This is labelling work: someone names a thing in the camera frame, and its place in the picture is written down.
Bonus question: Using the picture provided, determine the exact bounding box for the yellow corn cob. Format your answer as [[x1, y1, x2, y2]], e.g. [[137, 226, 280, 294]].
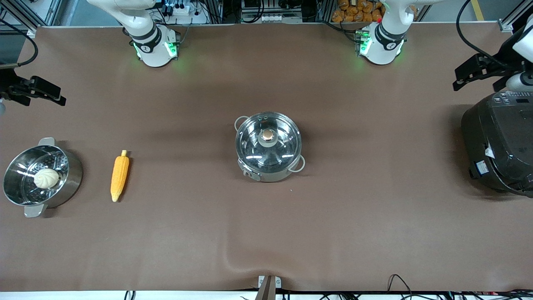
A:
[[110, 150, 130, 203]]

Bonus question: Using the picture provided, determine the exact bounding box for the glass lid with gold knob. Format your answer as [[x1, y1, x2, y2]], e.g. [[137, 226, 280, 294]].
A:
[[235, 112, 301, 172]]

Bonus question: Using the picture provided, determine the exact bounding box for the stainless steel steamer pot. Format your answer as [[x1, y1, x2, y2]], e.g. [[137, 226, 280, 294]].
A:
[[2, 137, 84, 218]]

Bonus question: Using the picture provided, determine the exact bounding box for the black rice cooker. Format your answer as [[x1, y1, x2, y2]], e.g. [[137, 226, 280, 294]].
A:
[[461, 91, 533, 197]]

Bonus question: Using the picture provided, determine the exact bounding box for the white steamed bun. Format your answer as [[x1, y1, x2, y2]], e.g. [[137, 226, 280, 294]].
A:
[[33, 168, 60, 189]]

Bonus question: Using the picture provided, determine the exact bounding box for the bag of orange bread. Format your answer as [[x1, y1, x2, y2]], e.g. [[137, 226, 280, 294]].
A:
[[331, 0, 384, 23]]

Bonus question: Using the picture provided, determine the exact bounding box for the white power strip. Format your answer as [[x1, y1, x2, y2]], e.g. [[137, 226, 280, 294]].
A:
[[260, 14, 303, 24]]

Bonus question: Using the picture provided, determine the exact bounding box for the brown table mat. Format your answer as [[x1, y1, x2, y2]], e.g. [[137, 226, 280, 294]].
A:
[[0, 22, 533, 292]]

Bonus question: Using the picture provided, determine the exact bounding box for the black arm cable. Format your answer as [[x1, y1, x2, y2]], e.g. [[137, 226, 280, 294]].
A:
[[0, 18, 39, 68], [456, 0, 516, 69]]

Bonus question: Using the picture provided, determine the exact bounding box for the aluminium frame profile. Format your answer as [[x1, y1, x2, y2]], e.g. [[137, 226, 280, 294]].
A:
[[0, 0, 64, 39], [498, 0, 533, 33]]

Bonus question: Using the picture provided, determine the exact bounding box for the black looped floor cable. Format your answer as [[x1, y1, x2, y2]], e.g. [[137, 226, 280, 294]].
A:
[[386, 274, 413, 300]]

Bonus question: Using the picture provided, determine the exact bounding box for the grey pot with loop handles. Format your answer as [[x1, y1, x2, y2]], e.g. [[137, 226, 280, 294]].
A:
[[234, 111, 306, 183]]

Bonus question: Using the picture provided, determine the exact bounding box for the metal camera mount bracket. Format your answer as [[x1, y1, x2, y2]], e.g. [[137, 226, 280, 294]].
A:
[[255, 275, 282, 300]]

